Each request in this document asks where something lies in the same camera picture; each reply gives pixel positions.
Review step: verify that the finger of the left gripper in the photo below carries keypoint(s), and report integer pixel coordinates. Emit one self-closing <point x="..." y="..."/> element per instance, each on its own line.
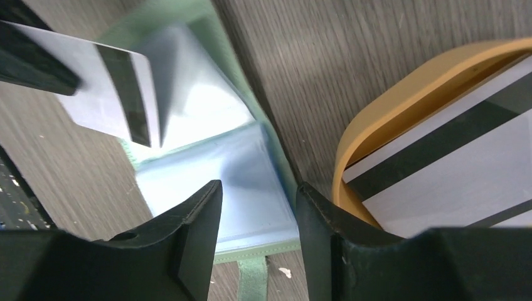
<point x="24" y="62"/>

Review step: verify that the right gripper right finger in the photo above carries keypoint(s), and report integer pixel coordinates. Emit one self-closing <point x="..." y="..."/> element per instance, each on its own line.
<point x="346" y="258"/>

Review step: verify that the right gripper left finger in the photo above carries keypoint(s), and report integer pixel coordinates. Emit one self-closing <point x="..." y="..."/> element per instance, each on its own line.
<point x="169" y="257"/>

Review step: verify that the white card black stripe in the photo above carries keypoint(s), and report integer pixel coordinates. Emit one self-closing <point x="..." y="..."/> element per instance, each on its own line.
<point x="116" y="95"/>

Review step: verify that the green card holder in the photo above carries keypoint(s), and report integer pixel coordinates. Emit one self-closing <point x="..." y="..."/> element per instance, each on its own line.
<point x="212" y="127"/>

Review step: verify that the yellow oval tray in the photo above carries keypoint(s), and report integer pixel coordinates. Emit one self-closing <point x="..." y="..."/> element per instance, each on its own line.
<point x="424" y="91"/>

